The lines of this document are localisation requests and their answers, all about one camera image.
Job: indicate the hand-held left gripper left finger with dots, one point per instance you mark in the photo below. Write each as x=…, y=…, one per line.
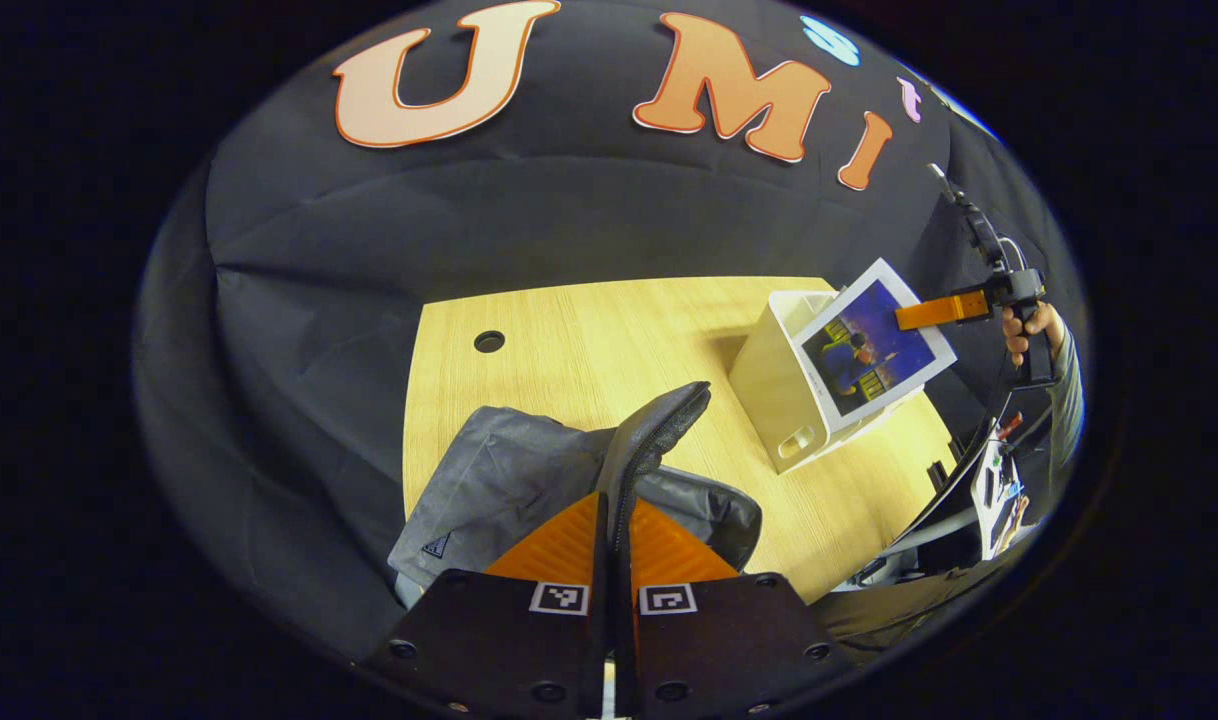
x=599, y=650

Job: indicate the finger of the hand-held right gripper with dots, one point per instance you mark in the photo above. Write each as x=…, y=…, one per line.
x=939, y=310

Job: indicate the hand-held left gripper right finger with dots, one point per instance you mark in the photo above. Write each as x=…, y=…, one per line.
x=635, y=650

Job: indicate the white book with blue picture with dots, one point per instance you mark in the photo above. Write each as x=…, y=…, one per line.
x=869, y=360

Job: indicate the cream white bookshelf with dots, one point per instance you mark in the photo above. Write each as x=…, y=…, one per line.
x=769, y=380

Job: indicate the grey schoolbag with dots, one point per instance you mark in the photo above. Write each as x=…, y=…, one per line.
x=509, y=470

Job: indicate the white cluttered board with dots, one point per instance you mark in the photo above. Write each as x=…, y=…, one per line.
x=994, y=490

